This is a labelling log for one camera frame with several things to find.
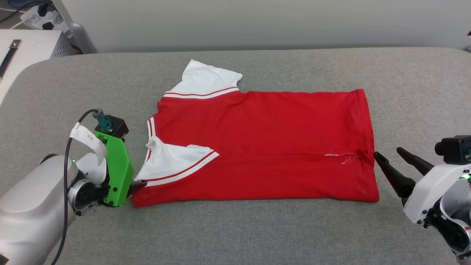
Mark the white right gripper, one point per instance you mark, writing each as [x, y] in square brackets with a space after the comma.
[430, 187]

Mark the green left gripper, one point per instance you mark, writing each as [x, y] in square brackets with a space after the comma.
[117, 169]

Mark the red and white shirt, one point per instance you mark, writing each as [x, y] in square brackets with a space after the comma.
[276, 147]

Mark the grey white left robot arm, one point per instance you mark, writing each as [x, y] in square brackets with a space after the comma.
[29, 213]

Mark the grey fabric sofa cushion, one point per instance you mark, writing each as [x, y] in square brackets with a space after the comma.
[257, 235]

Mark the grey metal leg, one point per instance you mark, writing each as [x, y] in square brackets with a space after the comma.
[79, 33]

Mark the white vented cabinet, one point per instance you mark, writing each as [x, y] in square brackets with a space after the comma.
[33, 48]

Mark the white power strip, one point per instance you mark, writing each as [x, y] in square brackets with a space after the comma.
[44, 18]

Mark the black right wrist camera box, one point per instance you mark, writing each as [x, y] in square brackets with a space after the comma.
[454, 149]

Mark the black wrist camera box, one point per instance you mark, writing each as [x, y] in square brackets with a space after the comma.
[118, 127]
[454, 149]

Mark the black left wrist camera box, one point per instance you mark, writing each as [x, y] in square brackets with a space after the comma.
[118, 127]

